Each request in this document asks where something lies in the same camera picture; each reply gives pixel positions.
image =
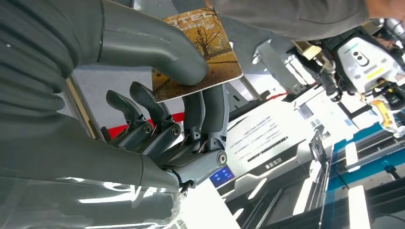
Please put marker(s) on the grey kiosk stand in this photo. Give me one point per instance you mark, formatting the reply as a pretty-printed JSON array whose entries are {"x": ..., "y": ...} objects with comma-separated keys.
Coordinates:
[{"x": 265, "y": 142}]

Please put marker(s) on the white and yellow machine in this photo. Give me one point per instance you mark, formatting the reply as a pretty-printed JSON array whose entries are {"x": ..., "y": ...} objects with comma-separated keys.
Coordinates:
[{"x": 364, "y": 63}]

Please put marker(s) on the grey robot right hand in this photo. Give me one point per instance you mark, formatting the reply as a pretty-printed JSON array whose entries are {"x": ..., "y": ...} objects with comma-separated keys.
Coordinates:
[{"x": 95, "y": 170}]

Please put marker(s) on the seated person at laptop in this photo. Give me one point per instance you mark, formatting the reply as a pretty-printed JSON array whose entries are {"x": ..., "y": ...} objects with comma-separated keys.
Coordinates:
[{"x": 284, "y": 15}]

